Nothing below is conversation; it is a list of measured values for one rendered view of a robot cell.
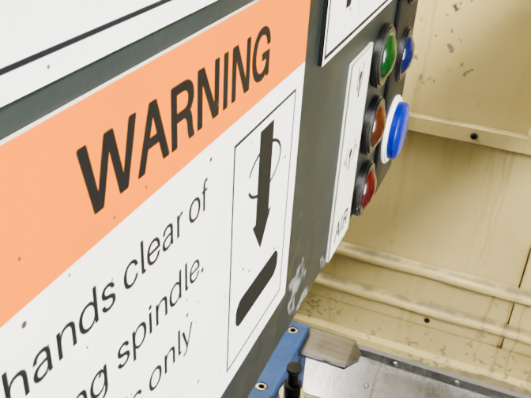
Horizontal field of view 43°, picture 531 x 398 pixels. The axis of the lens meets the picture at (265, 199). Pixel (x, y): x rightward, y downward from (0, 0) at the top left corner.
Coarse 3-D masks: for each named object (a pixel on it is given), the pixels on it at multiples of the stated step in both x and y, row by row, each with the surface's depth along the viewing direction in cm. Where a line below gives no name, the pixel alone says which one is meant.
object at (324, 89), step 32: (224, 0) 13; (320, 0) 19; (160, 32) 11; (192, 32) 12; (320, 32) 20; (96, 64) 10; (128, 64) 10; (32, 96) 8; (64, 96) 9; (320, 96) 21; (0, 128) 8; (320, 128) 22; (320, 160) 23; (320, 192) 25; (320, 224) 26; (288, 256) 22; (320, 256) 27; (288, 288) 23; (288, 320) 25; (256, 352) 21
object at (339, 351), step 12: (312, 336) 86; (324, 336) 86; (336, 336) 86; (300, 348) 84; (312, 348) 84; (324, 348) 84; (336, 348) 84; (348, 348) 84; (324, 360) 83; (336, 360) 82; (348, 360) 82
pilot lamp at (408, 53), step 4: (408, 40) 32; (412, 40) 33; (408, 44) 32; (412, 44) 33; (408, 48) 32; (412, 48) 33; (404, 52) 32; (408, 52) 32; (412, 52) 33; (404, 56) 32; (408, 56) 32; (412, 56) 33; (404, 60) 32; (408, 60) 32; (404, 64) 32; (408, 64) 33; (404, 68) 33; (408, 68) 33; (404, 72) 33
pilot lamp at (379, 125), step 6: (378, 108) 29; (384, 108) 30; (378, 114) 29; (384, 114) 30; (378, 120) 29; (384, 120) 30; (378, 126) 29; (384, 126) 30; (372, 132) 29; (378, 132) 30; (372, 138) 29; (378, 138) 30; (372, 144) 30
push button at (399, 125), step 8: (400, 104) 34; (408, 104) 35; (400, 112) 34; (408, 112) 34; (392, 120) 34; (400, 120) 34; (408, 120) 35; (392, 128) 34; (400, 128) 34; (392, 136) 34; (400, 136) 34; (392, 144) 34; (400, 144) 34; (392, 152) 34
